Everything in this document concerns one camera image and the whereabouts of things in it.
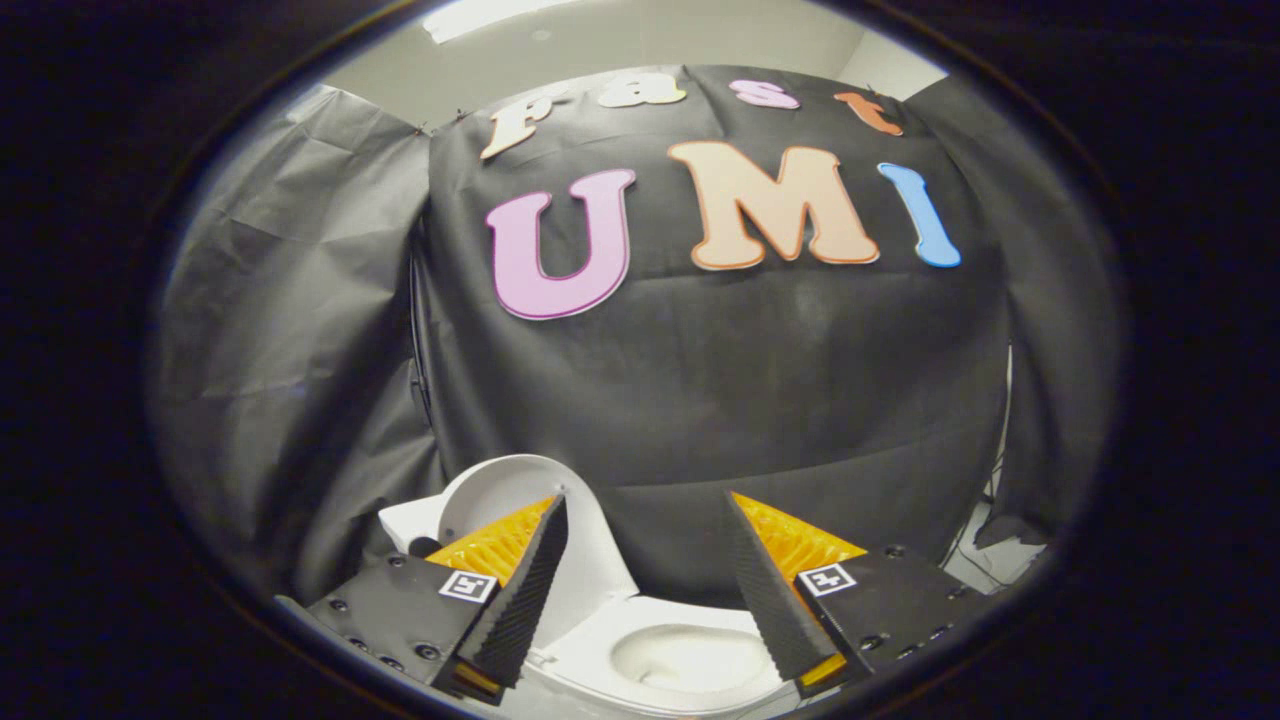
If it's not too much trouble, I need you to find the white toilet lid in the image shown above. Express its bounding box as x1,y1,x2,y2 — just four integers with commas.
437,455,641,651

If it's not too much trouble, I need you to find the ceiling light panel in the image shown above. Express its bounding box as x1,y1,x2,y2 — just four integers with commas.
420,0,591,43

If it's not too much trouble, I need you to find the black backdrop cloth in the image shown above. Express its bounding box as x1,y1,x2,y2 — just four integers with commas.
150,65,1119,606

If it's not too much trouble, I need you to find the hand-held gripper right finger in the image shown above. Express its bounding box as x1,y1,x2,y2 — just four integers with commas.
725,490,986,699

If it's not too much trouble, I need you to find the white ceramic toilet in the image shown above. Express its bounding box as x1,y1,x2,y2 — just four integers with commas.
378,495,801,719

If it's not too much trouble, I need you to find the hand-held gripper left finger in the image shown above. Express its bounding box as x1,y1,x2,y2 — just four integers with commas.
275,491,571,707

